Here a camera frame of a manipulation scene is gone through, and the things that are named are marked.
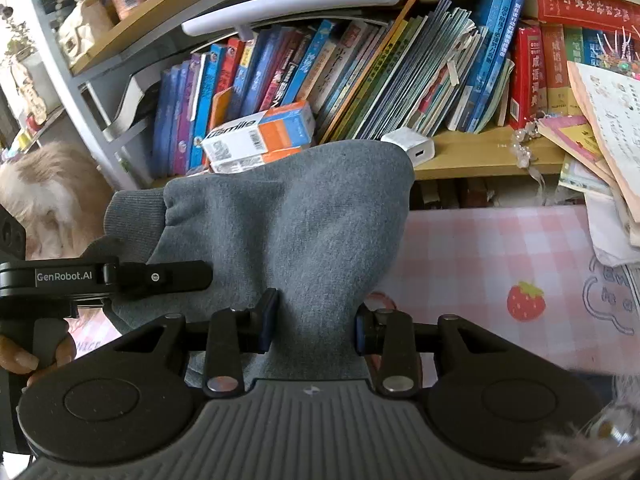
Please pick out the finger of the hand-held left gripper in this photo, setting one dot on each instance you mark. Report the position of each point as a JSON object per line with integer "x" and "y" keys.
{"x": 160, "y": 277}

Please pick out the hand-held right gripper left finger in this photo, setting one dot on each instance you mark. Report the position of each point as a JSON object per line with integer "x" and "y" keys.
{"x": 267, "y": 320}

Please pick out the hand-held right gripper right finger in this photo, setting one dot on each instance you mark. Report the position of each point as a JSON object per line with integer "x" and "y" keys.
{"x": 361, "y": 332}

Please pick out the grey sweatshirt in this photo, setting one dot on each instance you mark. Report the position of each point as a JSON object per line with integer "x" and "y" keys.
{"x": 300, "y": 235}

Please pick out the person's left hand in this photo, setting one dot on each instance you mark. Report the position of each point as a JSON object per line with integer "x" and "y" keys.
{"x": 17, "y": 360}

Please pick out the long-haired cream cat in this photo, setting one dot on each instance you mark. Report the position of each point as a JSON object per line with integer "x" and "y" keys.
{"x": 55, "y": 190}

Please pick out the orange and white box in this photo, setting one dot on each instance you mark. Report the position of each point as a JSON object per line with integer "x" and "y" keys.
{"x": 260, "y": 130}
{"x": 235, "y": 165}

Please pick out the white charger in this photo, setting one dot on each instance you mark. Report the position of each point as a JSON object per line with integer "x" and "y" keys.
{"x": 410, "y": 146}

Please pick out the wooden bookshelf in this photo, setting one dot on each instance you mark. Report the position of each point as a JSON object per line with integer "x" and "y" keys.
{"x": 475, "y": 152}

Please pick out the grey fluffy trim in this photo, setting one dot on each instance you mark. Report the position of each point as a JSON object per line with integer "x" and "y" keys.
{"x": 570, "y": 447}

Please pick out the green plant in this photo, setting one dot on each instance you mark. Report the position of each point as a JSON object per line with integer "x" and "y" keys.
{"x": 15, "y": 45}

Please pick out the white quilted handbag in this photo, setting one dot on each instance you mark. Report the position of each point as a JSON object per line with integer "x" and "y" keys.
{"x": 85, "y": 27}

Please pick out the row of books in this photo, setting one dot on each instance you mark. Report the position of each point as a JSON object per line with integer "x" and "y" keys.
{"x": 400, "y": 60}

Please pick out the white lamp bar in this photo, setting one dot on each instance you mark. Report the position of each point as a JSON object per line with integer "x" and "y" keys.
{"x": 300, "y": 5}

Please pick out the pile of notebooks and papers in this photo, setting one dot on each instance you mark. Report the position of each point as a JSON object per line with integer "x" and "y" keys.
{"x": 610, "y": 125}

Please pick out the colourful beaded ornament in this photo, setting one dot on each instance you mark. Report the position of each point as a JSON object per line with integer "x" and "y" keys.
{"x": 617, "y": 55}

